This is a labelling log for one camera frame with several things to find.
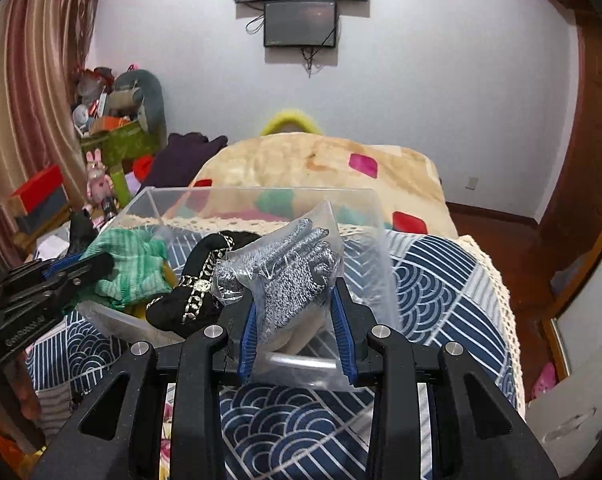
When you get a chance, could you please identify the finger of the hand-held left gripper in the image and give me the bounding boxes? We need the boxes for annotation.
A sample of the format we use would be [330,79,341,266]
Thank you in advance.
[35,251,115,286]

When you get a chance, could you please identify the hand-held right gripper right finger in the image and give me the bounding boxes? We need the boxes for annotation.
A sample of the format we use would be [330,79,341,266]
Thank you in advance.
[330,280,564,480]

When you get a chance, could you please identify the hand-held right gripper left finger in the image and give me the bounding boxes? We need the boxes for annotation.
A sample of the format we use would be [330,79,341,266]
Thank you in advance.
[24,287,258,480]

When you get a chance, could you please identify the green knitted cloth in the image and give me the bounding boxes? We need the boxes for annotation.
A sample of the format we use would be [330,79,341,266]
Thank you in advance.
[80,228,174,310]

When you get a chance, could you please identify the grey gloves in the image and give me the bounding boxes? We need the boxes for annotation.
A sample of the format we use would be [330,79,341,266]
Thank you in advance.
[215,201,362,391]

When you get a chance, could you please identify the clear plastic storage box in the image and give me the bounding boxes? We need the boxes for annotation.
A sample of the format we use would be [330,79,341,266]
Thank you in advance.
[76,186,399,391]

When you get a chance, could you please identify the red and grey box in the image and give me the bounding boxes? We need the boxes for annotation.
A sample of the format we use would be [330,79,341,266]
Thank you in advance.
[7,164,71,235]

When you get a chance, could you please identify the blue wave pattern bedspread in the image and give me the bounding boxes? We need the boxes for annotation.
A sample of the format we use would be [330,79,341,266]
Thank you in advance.
[25,215,526,480]

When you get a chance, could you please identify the pink rabbit plush toy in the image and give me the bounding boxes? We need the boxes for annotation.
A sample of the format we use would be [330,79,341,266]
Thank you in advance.
[85,149,116,208]

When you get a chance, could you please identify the red cloth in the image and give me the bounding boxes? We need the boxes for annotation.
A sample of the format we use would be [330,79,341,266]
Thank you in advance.
[132,156,154,183]

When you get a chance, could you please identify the dark purple cloth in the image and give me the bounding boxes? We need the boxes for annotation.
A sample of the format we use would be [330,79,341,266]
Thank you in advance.
[142,132,229,190]

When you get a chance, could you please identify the striped brown curtain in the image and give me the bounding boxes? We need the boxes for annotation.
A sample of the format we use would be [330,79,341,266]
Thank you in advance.
[0,0,109,266]

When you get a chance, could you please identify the beige blanket with coloured squares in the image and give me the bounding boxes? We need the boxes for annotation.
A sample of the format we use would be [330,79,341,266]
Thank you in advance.
[190,132,459,239]

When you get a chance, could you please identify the grey plush toy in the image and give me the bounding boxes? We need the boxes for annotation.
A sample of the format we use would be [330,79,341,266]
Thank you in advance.
[108,67,166,136]

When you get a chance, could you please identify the pink slipper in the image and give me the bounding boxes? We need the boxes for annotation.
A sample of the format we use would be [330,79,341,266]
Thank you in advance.
[531,362,558,400]

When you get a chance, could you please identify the yellow-green plush cushion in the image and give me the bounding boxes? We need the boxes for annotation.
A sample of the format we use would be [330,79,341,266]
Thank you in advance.
[259,108,324,137]

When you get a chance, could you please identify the wooden door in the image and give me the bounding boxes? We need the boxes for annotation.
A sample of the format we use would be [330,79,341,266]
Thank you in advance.
[533,0,602,281]

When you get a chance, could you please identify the black cloth with metal chain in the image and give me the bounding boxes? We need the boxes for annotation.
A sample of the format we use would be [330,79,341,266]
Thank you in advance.
[145,231,263,342]

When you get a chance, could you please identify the small black wall screen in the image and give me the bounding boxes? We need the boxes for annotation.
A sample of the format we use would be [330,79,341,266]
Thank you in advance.
[263,1,339,49]

